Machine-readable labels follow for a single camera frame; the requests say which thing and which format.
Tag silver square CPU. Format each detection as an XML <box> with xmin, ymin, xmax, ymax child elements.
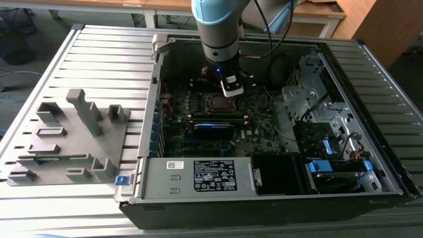
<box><xmin>211</xmin><ymin>96</ymin><xmax>232</xmax><ymax>110</ymax></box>

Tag metal socket cover frame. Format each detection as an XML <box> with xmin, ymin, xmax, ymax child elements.
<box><xmin>207</xmin><ymin>93</ymin><xmax>239</xmax><ymax>114</ymax></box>

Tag grey case release latch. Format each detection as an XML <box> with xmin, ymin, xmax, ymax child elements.
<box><xmin>151</xmin><ymin>34</ymin><xmax>169</xmax><ymax>61</ymax></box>

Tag silver metal drive cage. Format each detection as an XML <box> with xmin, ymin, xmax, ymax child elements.
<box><xmin>280</xmin><ymin>48</ymin><xmax>356</xmax><ymax>139</ymax></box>

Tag green motherboard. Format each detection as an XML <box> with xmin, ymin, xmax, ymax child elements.
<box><xmin>153</xmin><ymin>79</ymin><xmax>300</xmax><ymax>159</ymax></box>

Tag black graphics card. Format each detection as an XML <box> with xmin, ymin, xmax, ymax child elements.
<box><xmin>193</xmin><ymin>122</ymin><xmax>236</xmax><ymax>142</ymax></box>

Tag silver chipset heatsink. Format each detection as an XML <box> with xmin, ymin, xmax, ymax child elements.
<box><xmin>236</xmin><ymin>143</ymin><xmax>256</xmax><ymax>156</ymax></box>

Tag blue plastic clip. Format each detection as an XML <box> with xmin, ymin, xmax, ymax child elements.
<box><xmin>319</xmin><ymin>139</ymin><xmax>333</xmax><ymax>155</ymax></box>

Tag grey power supply unit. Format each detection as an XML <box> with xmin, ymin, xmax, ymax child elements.
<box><xmin>133</xmin><ymin>156</ymin><xmax>260</xmax><ymax>199</ymax></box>

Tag grey parts rack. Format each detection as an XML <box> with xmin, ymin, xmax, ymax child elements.
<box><xmin>5</xmin><ymin>88</ymin><xmax>132</xmax><ymax>187</ymax></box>

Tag blue disk carrier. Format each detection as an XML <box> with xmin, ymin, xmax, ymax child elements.
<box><xmin>305</xmin><ymin>159</ymin><xmax>374</xmax><ymax>195</ymax></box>

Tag wooden cabinet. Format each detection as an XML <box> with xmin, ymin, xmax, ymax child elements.
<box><xmin>332</xmin><ymin>0</ymin><xmax>423</xmax><ymax>70</ymax></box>

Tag green RAM stick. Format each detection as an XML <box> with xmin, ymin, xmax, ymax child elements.
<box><xmin>17</xmin><ymin>154</ymin><xmax>89</xmax><ymax>161</ymax></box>

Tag black PC case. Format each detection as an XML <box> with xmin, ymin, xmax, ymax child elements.
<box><xmin>113</xmin><ymin>33</ymin><xmax>423</xmax><ymax>231</ymax></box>

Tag black mesh waste bin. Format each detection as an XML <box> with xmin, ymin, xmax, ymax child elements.
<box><xmin>0</xmin><ymin>6</ymin><xmax>37</xmax><ymax>66</ymax></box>

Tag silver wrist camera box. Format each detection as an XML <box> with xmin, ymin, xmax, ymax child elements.
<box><xmin>219</xmin><ymin>75</ymin><xmax>245</xmax><ymax>98</ymax></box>

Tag thick black cable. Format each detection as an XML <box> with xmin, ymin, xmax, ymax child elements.
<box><xmin>268</xmin><ymin>54</ymin><xmax>296</xmax><ymax>86</ymax></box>

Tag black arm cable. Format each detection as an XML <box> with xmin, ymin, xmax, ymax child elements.
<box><xmin>252</xmin><ymin>0</ymin><xmax>296</xmax><ymax>60</ymax></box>

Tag wooden desk white frame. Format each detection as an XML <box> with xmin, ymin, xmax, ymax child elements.
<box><xmin>144</xmin><ymin>0</ymin><xmax>347</xmax><ymax>38</ymax></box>
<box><xmin>0</xmin><ymin>0</ymin><xmax>148</xmax><ymax>28</ymax></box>

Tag black disk wire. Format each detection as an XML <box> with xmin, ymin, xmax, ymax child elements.
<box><xmin>339</xmin><ymin>131</ymin><xmax>362</xmax><ymax>156</ymax></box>

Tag coloured power wires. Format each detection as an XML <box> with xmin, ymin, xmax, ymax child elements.
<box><xmin>351</xmin><ymin>148</ymin><xmax>371</xmax><ymax>160</ymax></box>

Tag blue floor cable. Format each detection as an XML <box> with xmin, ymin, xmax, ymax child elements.
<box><xmin>0</xmin><ymin>70</ymin><xmax>44</xmax><ymax>104</ymax></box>

